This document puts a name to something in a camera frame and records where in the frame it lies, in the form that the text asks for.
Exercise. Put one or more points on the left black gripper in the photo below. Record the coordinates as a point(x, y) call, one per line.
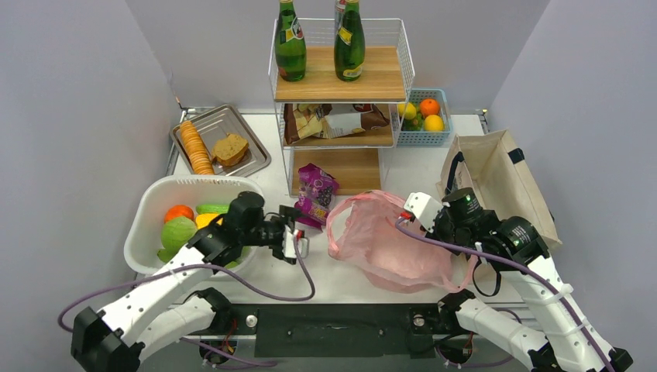
point(287, 218)

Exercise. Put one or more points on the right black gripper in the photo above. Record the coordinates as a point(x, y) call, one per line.
point(442, 215)

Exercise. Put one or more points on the purple snack packet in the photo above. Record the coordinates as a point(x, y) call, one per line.
point(316, 192)

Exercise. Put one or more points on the beige canvas tote bag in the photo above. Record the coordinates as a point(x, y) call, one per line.
point(495, 167)

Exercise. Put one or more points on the pink plastic grocery bag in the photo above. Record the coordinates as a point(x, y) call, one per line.
point(361, 231)

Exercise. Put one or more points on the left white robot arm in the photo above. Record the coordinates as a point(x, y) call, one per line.
point(161, 309)

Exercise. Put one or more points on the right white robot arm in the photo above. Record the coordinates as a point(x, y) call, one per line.
point(566, 341)

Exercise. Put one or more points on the yellow bell pepper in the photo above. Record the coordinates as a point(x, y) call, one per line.
point(203, 220)

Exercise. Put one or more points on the slice of brown bread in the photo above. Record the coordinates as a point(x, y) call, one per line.
point(230, 150)

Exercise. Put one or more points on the green cabbage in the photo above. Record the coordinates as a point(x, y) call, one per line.
point(176, 233)

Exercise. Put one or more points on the orange tomato in basin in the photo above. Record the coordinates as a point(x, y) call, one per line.
point(179, 211)

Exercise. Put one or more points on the stack of round crackers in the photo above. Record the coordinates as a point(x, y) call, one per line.
point(195, 149)

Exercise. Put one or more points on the blue plastic basket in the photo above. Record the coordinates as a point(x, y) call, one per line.
point(424, 138)

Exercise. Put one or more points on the yellow lemon in basket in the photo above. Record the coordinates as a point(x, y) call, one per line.
point(434, 123)

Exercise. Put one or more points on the green leafy vegetable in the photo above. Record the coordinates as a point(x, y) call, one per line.
point(166, 255)

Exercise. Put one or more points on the green grapes bunch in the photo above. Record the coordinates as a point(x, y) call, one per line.
point(414, 124)

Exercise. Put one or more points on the white brown snack bag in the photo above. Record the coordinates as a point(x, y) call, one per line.
point(324, 121)

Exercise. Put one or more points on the metal tray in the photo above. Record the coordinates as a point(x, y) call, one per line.
point(212, 125)

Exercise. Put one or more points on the orange fruit in basket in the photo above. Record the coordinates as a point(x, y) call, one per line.
point(429, 106)

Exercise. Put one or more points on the white plastic basin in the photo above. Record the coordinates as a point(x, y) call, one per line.
point(143, 239)

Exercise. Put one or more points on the left green glass bottle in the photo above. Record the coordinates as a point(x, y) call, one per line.
point(289, 45)

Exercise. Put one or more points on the green glass bottle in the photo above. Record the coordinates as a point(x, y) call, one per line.
point(289, 45)
point(350, 44)

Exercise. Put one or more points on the right green glass bottle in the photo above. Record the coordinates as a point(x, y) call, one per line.
point(350, 44)

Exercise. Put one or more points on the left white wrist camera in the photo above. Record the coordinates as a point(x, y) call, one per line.
point(301, 244)

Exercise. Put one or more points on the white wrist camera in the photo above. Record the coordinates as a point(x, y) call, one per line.
point(301, 244)
point(424, 208)

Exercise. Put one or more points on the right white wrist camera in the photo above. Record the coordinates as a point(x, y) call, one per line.
point(424, 208)

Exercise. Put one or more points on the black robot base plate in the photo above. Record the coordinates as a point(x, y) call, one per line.
point(343, 330)

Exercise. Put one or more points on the white wire shelf rack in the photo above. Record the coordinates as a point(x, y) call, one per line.
point(359, 162)

